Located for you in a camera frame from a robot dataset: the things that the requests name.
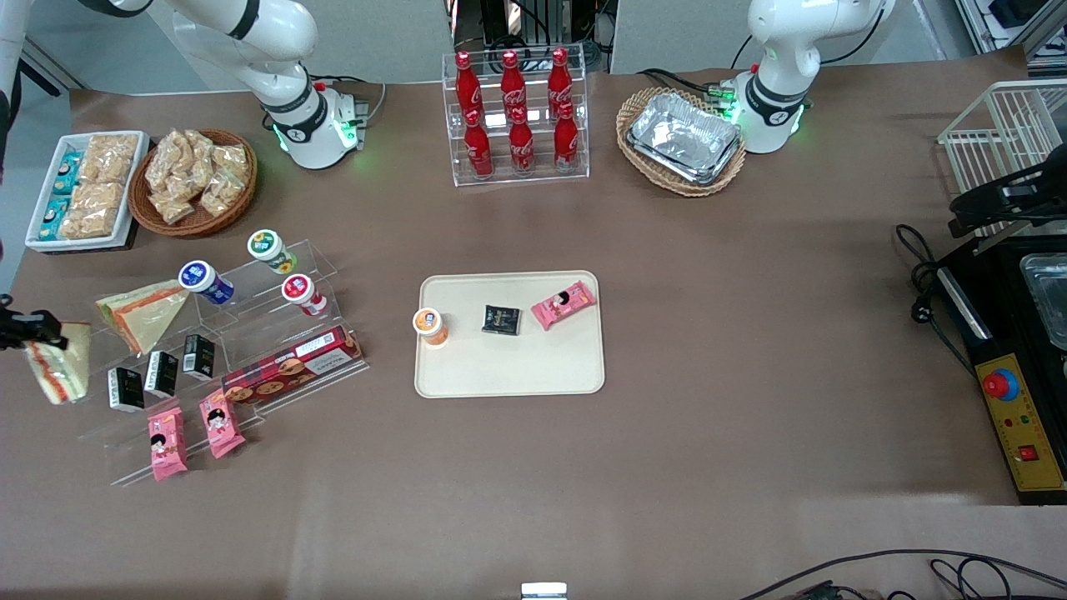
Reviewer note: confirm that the teal snack packet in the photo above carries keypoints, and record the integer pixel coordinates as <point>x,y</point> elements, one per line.
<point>68,173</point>
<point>54,218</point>

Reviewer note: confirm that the black snack packet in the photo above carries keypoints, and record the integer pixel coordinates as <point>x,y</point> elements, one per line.
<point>501,320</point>

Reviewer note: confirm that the crumbly rice cracker bag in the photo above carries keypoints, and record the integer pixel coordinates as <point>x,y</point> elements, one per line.
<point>110,157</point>
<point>93,208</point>

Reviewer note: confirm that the red cola bottle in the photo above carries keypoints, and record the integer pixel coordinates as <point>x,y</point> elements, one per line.
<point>511,82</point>
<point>467,83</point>
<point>522,146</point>
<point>478,150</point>
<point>558,82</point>
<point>566,140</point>

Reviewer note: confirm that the steel pan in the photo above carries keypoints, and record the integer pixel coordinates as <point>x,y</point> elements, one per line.
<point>1049,296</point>

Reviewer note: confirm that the green lid cup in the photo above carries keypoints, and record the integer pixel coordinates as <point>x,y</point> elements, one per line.
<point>263,244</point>

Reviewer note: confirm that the clear acrylic bottle rack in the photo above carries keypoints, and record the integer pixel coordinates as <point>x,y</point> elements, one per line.
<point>538,177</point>

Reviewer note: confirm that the black machine housing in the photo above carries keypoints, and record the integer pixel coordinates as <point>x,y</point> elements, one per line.
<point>1000,333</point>

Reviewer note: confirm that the brown wicker basket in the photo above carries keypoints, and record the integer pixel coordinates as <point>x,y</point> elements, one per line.
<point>200,225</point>

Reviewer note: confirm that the red cookie box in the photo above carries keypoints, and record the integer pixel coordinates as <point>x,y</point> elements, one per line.
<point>292,367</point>

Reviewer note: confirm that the red lid cup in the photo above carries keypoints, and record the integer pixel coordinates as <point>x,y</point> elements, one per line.
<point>298,289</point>

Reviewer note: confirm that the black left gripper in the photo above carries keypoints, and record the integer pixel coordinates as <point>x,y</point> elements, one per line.
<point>1044,187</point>

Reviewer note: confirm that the orange lid cup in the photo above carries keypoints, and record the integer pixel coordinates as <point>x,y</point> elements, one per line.
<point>429,323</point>

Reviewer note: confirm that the beige plastic tray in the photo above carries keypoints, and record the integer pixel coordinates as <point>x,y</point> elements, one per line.
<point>500,375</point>

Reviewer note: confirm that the pink snack packet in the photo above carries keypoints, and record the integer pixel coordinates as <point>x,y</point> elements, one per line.
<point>167,446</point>
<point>220,425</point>
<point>563,304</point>

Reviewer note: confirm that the black equipment rack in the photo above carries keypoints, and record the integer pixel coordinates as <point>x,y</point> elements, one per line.
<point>508,17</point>

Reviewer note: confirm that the small white device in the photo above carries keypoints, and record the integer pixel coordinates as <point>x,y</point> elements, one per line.
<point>543,591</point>

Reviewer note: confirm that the light wicker basket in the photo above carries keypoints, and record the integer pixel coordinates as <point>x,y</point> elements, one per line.
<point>667,187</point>

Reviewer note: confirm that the white rectangular snack tray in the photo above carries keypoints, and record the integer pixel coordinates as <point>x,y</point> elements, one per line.
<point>140,167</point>

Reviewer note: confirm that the aluminium foil tray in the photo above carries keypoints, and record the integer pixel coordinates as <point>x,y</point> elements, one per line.
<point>683,137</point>

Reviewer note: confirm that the aluminium frame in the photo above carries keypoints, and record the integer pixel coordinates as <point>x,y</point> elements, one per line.
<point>1042,25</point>

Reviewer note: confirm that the blue lid cup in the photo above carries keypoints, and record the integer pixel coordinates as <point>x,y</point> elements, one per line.
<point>198,277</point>

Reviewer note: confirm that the small black carton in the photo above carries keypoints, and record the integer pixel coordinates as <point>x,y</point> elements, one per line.
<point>126,389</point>
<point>198,357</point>
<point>162,373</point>

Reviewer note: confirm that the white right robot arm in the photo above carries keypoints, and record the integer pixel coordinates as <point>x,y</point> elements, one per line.
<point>258,42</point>

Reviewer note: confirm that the clear acrylic stepped stand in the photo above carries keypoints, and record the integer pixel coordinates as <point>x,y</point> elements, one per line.
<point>250,329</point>

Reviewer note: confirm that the triangle sandwich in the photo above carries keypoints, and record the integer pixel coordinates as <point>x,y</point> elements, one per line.
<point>150,321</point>
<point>71,371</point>

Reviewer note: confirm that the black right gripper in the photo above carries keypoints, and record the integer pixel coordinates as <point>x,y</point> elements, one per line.
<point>17,328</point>

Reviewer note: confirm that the yellow control panel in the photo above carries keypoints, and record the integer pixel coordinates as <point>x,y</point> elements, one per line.
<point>1025,425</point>

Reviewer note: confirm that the clear bag of snacks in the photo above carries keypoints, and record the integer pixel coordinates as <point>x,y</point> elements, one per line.
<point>171,154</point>
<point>232,158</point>
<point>202,162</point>
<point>221,193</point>
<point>172,204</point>

